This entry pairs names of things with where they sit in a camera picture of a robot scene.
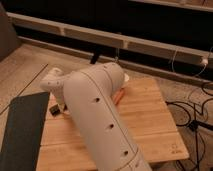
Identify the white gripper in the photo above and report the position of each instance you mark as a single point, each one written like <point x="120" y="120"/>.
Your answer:
<point x="55" y="110"/>

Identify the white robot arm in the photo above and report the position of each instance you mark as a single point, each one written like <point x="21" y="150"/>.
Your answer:
<point x="87" y="94"/>

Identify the dark grey floor mat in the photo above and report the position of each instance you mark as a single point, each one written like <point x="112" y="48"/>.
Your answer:
<point x="24" y="127"/>

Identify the black stand leg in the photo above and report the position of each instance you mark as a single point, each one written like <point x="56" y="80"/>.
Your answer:
<point x="95" y="57"/>

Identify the dark round bowl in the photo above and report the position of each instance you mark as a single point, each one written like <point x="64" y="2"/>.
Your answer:
<point x="126" y="79"/>

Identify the white wall shelf rail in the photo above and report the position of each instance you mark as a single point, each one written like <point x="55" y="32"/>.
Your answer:
<point x="124" y="42"/>

